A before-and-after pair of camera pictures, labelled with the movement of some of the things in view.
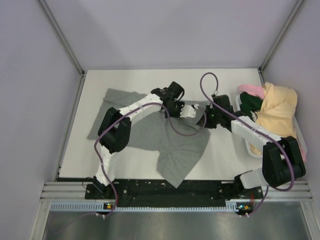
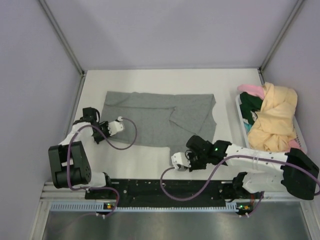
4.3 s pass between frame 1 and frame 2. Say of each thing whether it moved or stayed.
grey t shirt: moved
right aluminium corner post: stayed
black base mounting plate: stayed
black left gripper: moved
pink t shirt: stayed
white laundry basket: stayed
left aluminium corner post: stayed
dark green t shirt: stayed
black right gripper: moved
